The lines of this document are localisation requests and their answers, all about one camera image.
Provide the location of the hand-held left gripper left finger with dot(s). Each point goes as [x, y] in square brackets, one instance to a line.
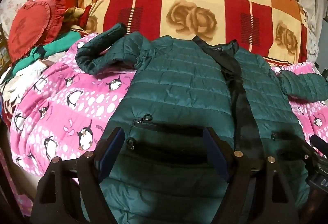
[112, 153]

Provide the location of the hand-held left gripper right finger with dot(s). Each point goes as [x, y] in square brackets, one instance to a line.
[216, 154]

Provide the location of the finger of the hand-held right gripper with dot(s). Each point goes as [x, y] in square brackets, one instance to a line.
[319, 143]

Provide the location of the dark green puffer jacket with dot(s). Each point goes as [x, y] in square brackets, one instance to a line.
[179, 80]

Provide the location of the pink penguin print blanket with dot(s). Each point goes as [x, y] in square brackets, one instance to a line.
[76, 101]

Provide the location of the teal green garment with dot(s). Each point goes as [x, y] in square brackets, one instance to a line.
[61, 42]

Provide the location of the brown plush toy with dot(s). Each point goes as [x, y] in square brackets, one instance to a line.
[73, 14]

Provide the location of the red heart-shaped ruffled pillow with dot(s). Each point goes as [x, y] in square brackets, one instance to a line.
[30, 24]

